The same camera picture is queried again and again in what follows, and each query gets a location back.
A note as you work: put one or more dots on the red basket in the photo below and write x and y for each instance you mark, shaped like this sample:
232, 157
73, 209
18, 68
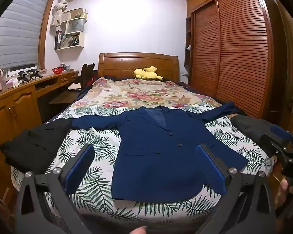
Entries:
57, 71

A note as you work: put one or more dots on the spare black gripper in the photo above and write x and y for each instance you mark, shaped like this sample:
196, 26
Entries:
23, 76
35, 73

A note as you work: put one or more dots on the black folded jacket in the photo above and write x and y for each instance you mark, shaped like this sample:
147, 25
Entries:
31, 146

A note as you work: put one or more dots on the navy blue suit jacket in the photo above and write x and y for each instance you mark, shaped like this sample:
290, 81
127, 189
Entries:
156, 156

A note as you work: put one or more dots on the wooden bed headboard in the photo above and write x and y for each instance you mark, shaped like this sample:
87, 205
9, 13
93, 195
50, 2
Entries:
122, 65

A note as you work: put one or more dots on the wooden slatted wardrobe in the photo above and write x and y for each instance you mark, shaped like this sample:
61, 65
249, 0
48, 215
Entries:
234, 53

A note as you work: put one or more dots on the grey window blind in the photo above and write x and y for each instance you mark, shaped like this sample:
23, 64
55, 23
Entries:
14, 29

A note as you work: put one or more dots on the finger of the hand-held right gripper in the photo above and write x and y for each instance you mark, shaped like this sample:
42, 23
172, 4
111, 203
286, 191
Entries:
274, 147
280, 131

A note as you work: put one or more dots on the wooden desk cabinet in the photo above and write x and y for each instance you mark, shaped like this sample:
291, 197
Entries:
14, 109

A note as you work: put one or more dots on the person's left hand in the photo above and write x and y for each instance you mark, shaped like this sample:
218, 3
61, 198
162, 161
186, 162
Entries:
138, 231

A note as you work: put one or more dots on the beige tied curtain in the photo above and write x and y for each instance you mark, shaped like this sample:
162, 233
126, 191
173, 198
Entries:
58, 9

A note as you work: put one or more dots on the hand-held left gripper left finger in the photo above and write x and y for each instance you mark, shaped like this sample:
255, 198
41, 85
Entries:
80, 168

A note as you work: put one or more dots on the white wall shelf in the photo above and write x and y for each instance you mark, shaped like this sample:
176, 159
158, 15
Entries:
81, 39

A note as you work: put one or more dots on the person's right hand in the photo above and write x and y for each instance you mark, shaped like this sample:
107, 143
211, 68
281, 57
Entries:
284, 187

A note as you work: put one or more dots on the grey paper bag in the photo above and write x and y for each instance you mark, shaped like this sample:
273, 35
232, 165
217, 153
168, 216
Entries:
77, 25

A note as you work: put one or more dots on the yellow plush toy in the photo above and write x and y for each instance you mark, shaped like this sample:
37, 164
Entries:
146, 74

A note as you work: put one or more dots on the floral blanket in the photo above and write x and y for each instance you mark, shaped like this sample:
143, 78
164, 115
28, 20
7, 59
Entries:
136, 95

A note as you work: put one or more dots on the dark brown chair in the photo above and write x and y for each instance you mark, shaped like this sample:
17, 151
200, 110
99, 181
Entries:
86, 72

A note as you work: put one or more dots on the wooden window frame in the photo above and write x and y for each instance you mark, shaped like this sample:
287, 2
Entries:
46, 29

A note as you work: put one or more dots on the red cloth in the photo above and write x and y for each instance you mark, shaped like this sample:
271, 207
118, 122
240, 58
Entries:
92, 80

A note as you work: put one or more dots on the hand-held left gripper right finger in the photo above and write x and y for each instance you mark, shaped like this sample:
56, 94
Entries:
211, 168

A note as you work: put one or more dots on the dark grey folded clothes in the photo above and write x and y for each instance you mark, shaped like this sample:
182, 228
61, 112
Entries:
249, 126

